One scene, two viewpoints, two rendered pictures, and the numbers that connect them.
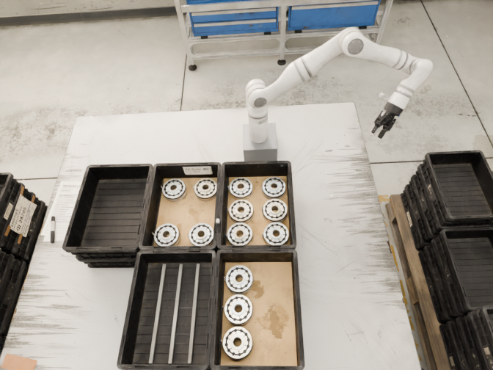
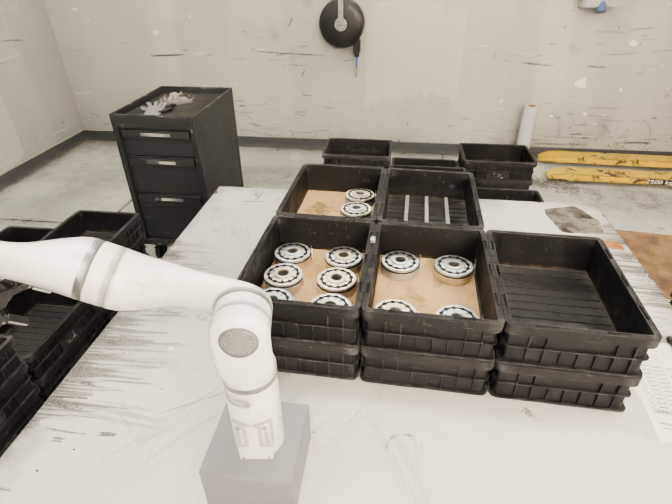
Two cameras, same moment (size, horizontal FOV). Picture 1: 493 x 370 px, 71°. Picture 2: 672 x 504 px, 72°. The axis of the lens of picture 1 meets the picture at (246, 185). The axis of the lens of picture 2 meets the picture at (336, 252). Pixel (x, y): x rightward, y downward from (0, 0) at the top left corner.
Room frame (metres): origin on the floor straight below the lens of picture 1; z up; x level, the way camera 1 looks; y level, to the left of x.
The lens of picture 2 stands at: (1.65, 0.10, 1.57)
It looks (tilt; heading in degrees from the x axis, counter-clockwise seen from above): 33 degrees down; 184
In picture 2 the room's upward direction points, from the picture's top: straight up
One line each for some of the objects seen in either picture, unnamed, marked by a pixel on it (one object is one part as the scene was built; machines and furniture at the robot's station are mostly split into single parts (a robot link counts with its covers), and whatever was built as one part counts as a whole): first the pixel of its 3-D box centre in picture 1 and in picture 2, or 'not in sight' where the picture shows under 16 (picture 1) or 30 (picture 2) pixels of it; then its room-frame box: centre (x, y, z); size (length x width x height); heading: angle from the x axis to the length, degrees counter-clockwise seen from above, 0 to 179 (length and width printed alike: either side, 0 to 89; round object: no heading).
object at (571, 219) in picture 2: not in sight; (572, 218); (0.02, 0.91, 0.71); 0.22 x 0.19 x 0.01; 176
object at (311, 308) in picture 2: (256, 202); (310, 258); (0.67, -0.03, 0.92); 0.40 x 0.30 x 0.02; 174
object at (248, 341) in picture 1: (237, 342); (360, 194); (0.17, 0.09, 0.86); 0.10 x 0.10 x 0.01
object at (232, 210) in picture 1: (240, 210); (336, 279); (0.67, 0.03, 0.86); 0.10 x 0.10 x 0.01
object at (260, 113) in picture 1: (257, 99); (244, 341); (1.11, -0.09, 1.05); 0.09 x 0.09 x 0.17; 7
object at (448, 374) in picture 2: not in sight; (424, 318); (0.70, 0.27, 0.76); 0.40 x 0.30 x 0.12; 174
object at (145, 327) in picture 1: (174, 308); (427, 211); (0.30, 0.31, 0.87); 0.40 x 0.30 x 0.11; 174
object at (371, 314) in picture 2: (183, 204); (430, 268); (0.70, 0.27, 0.92); 0.40 x 0.30 x 0.02; 174
